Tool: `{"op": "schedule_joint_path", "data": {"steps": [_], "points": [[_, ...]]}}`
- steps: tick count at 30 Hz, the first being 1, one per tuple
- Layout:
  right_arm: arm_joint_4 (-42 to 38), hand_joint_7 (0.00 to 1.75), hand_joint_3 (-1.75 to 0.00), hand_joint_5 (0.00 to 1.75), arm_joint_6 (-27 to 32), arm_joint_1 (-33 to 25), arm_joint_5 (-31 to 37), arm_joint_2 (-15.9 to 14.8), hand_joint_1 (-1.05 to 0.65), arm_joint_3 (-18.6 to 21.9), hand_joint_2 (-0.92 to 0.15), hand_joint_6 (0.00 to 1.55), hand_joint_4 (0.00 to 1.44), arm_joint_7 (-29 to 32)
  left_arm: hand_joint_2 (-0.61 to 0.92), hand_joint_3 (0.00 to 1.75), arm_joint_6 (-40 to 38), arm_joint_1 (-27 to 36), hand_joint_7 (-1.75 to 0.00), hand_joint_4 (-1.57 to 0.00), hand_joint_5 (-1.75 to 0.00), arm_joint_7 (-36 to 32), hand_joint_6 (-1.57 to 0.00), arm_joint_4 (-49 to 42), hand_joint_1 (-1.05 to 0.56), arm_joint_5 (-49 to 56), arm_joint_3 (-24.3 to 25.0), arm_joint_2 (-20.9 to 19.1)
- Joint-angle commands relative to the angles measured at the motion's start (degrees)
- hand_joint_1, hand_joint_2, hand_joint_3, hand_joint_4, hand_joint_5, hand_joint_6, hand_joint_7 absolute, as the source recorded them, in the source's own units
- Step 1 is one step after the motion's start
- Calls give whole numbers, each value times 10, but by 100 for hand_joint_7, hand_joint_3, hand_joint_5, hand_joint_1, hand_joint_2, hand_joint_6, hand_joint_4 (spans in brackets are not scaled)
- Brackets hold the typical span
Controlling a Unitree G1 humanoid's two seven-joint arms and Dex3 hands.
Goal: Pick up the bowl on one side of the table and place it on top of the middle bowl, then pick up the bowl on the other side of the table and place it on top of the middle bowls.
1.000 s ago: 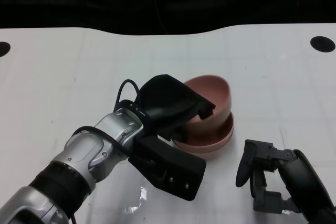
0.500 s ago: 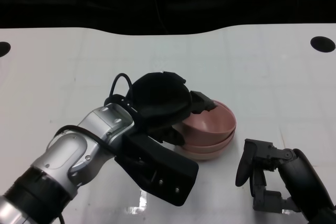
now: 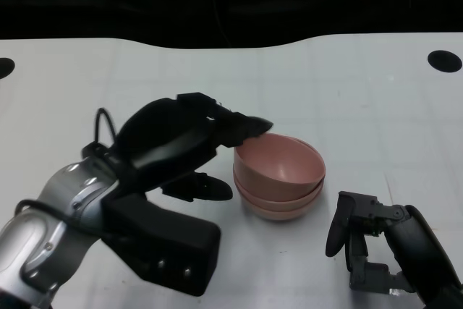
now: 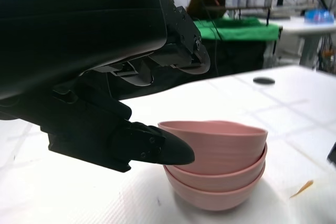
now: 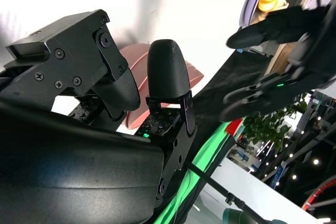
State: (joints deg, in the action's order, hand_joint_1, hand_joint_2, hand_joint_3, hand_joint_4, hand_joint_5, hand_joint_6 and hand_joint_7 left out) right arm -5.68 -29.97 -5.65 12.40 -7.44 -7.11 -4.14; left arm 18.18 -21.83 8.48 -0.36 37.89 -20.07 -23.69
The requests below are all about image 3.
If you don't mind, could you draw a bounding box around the black table grommet hole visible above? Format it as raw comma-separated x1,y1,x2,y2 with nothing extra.
0,57,16,80
427,49,463,75

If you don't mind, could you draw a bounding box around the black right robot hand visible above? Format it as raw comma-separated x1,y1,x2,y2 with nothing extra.
325,190,463,309

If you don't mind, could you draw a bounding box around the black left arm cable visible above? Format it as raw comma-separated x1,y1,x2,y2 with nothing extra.
16,107,122,233

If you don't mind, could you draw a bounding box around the thin dark background cable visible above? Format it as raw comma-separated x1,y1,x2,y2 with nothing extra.
211,0,232,48

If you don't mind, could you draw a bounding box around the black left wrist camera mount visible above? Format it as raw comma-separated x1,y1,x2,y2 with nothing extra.
101,192,222,297

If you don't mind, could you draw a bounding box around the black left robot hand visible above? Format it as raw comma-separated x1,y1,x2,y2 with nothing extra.
108,92,274,203

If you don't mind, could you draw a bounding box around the pink plastic bowl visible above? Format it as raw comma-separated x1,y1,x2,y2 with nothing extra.
233,133,326,192
233,171,324,206
240,192,319,221

